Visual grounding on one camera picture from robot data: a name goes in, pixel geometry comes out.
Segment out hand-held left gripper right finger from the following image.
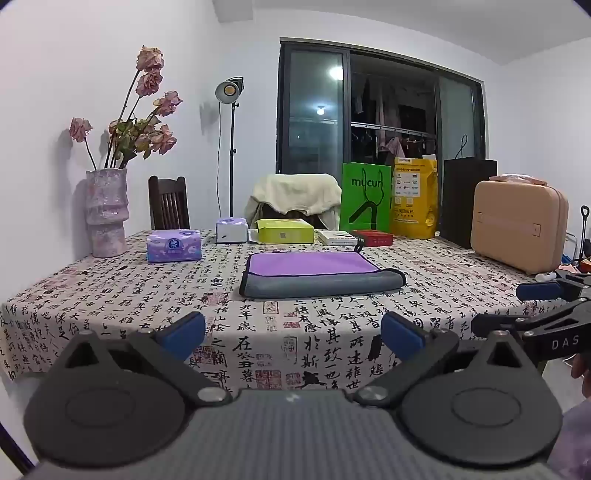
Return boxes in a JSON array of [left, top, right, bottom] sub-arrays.
[[353, 311, 539, 409]]

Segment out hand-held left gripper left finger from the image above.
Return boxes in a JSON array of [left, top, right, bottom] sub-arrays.
[[51, 311, 234, 409]]

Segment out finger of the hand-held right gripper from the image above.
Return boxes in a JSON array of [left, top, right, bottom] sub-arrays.
[[516, 271, 591, 304], [471, 299, 591, 343]]

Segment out grey towel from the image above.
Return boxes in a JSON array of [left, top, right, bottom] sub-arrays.
[[238, 251, 407, 300]]

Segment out purple towel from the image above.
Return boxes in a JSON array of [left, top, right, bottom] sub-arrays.
[[246, 251, 380, 278]]

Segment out person's right hand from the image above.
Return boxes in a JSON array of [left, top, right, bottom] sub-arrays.
[[571, 353, 591, 398]]

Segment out beige hard suitcase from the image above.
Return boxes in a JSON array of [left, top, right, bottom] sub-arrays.
[[469, 179, 570, 276]]

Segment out calligraphy print tablecloth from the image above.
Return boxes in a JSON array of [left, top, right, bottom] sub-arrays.
[[0, 229, 591, 389]]

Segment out purple tissue pack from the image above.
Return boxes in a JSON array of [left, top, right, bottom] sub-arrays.
[[146, 229, 203, 264]]

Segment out red flat box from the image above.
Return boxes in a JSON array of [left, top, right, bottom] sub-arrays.
[[351, 229, 394, 247]]

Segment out white purple tissue box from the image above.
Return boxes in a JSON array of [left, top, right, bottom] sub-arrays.
[[215, 217, 249, 244]]

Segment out pink plastic wrap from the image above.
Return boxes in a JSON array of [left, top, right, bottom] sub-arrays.
[[488, 173, 551, 186]]

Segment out black paper bag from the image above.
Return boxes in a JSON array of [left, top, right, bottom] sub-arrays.
[[440, 135, 498, 250]]

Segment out white flat box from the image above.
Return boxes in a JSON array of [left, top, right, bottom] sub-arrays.
[[316, 229, 359, 247]]

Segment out dark wooden chair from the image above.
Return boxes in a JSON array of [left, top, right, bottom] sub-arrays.
[[148, 175, 191, 231]]

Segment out yellow printed bag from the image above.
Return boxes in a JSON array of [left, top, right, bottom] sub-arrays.
[[390, 156, 438, 240]]

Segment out yellow-green cardboard box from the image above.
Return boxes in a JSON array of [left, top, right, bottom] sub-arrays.
[[249, 219, 316, 244]]

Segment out green paper bag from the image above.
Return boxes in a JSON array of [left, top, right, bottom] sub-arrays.
[[340, 162, 393, 233]]

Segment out mottled pink ceramic vase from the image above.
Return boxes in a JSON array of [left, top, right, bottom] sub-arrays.
[[85, 167, 129, 258]]

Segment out cream cloth on chair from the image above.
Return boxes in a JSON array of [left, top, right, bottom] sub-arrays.
[[243, 173, 343, 230]]

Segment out clothes drying rack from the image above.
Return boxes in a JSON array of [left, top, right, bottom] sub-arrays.
[[350, 120, 437, 158]]

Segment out black framed sliding window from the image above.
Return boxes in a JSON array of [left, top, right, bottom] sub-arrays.
[[276, 39, 489, 177]]

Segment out studio light on stand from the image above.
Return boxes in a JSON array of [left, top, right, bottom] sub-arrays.
[[215, 76, 245, 219]]

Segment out dried pink roses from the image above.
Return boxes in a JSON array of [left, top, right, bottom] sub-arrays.
[[69, 45, 184, 169]]

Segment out black tool handle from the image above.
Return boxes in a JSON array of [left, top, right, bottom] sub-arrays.
[[578, 205, 591, 260]]

